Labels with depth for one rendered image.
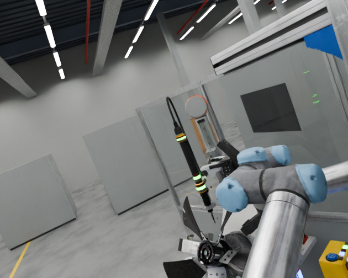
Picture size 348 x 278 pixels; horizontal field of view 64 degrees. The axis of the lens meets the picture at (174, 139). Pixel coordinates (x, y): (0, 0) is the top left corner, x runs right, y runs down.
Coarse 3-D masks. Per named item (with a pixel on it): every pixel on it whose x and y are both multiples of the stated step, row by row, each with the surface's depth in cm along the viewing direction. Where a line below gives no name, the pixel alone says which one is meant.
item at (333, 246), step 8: (328, 248) 129; (336, 248) 127; (344, 256) 121; (320, 264) 124; (328, 264) 121; (336, 264) 119; (344, 264) 118; (328, 272) 123; (336, 272) 120; (344, 272) 118
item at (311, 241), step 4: (308, 236) 177; (312, 236) 176; (308, 240) 173; (312, 240) 172; (316, 240) 174; (304, 244) 171; (308, 244) 170; (312, 244) 171; (304, 248) 168; (308, 248) 167; (304, 252) 165; (308, 252) 167; (304, 256) 163; (300, 264) 160
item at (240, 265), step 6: (240, 252) 132; (246, 252) 130; (234, 258) 130; (240, 258) 128; (246, 258) 126; (228, 264) 128; (234, 264) 126; (240, 264) 124; (234, 270) 123; (240, 270) 122; (240, 276) 119
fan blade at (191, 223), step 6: (186, 198) 162; (186, 204) 162; (186, 210) 163; (186, 216) 165; (192, 216) 155; (186, 222) 169; (192, 222) 156; (192, 228) 162; (198, 228) 149; (198, 234) 154
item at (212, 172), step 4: (208, 164) 118; (212, 164) 116; (204, 168) 117; (208, 168) 116; (216, 168) 116; (220, 168) 116; (208, 172) 118; (212, 172) 117; (216, 172) 117; (212, 176) 117
